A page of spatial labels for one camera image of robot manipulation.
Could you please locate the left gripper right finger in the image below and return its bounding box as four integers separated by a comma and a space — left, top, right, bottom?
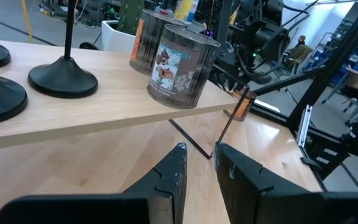
213, 141, 358, 224

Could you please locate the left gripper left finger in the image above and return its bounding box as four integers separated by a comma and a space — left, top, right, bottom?
0, 142, 188, 224

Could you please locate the metal candle tin orange wax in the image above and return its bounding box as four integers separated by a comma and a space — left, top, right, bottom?
129, 8, 188, 77

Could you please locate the person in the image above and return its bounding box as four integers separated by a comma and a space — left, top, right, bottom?
286, 34, 311, 67

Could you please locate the white hexagonal plant pot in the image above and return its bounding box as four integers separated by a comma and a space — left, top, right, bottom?
101, 20, 136, 54

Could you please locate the green cactus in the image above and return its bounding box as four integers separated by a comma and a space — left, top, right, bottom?
116, 0, 145, 35

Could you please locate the yellow white round object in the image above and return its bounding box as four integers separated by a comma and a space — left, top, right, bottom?
174, 0, 195, 21

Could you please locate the wooden shelf riser black frame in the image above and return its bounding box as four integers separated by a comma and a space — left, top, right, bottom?
0, 39, 251, 160

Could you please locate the yellow hanging cord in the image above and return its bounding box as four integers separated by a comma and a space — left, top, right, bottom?
20, 0, 34, 44

